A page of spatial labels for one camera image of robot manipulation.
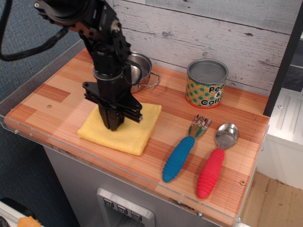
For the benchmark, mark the peas and carrots can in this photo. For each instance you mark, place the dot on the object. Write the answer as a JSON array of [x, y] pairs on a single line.
[[206, 80]]

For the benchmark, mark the orange object at corner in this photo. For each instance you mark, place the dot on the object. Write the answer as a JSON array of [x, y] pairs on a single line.
[[28, 222]]

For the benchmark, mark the small steel pot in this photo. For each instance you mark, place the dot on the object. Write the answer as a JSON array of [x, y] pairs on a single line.
[[138, 66]]

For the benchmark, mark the clear acrylic table guard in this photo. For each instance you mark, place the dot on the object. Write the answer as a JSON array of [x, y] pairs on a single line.
[[54, 110]]

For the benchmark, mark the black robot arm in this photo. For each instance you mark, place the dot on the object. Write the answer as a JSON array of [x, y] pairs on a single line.
[[101, 31]]

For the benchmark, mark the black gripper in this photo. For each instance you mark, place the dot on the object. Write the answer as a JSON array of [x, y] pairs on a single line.
[[115, 100]]

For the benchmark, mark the blue handled fork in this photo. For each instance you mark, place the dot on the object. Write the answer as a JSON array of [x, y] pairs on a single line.
[[180, 153]]

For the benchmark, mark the red handled spoon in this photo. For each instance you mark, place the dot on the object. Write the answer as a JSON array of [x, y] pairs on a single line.
[[225, 137]]

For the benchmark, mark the white plastic appliance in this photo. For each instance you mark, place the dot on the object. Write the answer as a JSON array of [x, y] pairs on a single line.
[[281, 155]]

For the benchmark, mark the grey toy fridge cabinet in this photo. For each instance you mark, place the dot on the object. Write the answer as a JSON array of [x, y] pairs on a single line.
[[105, 195]]

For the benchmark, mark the dark frame post right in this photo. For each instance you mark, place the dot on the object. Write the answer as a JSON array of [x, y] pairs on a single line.
[[285, 63]]

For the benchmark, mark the yellow cloth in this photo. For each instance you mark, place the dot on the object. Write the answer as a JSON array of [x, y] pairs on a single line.
[[130, 137]]

